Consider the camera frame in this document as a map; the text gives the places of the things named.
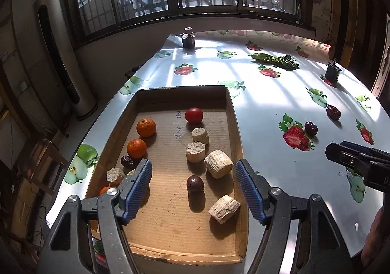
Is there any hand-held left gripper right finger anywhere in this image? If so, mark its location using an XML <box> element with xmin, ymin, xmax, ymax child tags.
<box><xmin>234</xmin><ymin>159</ymin><xmax>354</xmax><ymax>274</ymax></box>

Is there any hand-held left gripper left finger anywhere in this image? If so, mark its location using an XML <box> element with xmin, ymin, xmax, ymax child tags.
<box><xmin>37</xmin><ymin>158</ymin><xmax>153</xmax><ymax>274</ymax></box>

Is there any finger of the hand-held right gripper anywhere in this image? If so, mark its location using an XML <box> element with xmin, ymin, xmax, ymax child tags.
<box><xmin>341</xmin><ymin>141</ymin><xmax>390</xmax><ymax>162</ymax></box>
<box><xmin>325</xmin><ymin>143</ymin><xmax>371</xmax><ymax>177</ymax></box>

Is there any dark red date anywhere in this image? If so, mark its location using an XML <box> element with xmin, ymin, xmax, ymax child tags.
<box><xmin>305</xmin><ymin>121</ymin><xmax>319</xmax><ymax>137</ymax></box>
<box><xmin>326</xmin><ymin>105</ymin><xmax>342</xmax><ymax>120</ymax></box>
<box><xmin>120</xmin><ymin>155</ymin><xmax>141</xmax><ymax>168</ymax></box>

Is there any cardboard box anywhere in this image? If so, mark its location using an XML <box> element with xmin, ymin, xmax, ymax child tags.
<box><xmin>84</xmin><ymin>85</ymin><xmax>248</xmax><ymax>265</ymax></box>

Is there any smooth round orange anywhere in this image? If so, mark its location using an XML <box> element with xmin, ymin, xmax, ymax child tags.
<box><xmin>127</xmin><ymin>139</ymin><xmax>147</xmax><ymax>159</ymax></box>

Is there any dark purple passion fruit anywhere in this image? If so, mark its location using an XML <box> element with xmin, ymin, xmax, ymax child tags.
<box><xmin>186</xmin><ymin>175</ymin><xmax>205</xmax><ymax>193</ymax></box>

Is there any person's right forearm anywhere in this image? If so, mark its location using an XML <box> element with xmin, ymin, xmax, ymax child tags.
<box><xmin>362</xmin><ymin>205</ymin><xmax>390</xmax><ymax>266</ymax></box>

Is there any mandarin orange with stem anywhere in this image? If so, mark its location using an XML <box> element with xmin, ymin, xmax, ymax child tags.
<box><xmin>136</xmin><ymin>118</ymin><xmax>157</xmax><ymax>138</ymax></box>

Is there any black clamp with round knob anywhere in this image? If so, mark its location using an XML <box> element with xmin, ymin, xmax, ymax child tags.
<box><xmin>180</xmin><ymin>27</ymin><xmax>196</xmax><ymax>49</ymax></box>
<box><xmin>325</xmin><ymin>58</ymin><xmax>343</xmax><ymax>83</ymax></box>

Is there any fruit printed tablecloth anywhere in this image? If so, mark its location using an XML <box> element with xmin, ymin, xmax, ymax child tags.
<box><xmin>46</xmin><ymin>30</ymin><xmax>387</xmax><ymax>274</ymax></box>

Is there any red tomato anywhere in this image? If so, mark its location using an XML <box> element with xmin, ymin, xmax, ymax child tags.
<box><xmin>185</xmin><ymin>107</ymin><xmax>204</xmax><ymax>124</ymax></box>

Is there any wooden chair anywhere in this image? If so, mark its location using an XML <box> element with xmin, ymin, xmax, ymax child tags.
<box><xmin>18</xmin><ymin>131</ymin><xmax>69</xmax><ymax>198</ymax></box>

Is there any green leafy vegetable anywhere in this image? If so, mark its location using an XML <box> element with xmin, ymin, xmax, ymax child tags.
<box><xmin>250</xmin><ymin>53</ymin><xmax>300</xmax><ymax>71</ymax></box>

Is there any white standing air conditioner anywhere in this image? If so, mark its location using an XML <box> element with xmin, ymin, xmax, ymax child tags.
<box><xmin>33</xmin><ymin>0</ymin><xmax>98</xmax><ymax>121</ymax></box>

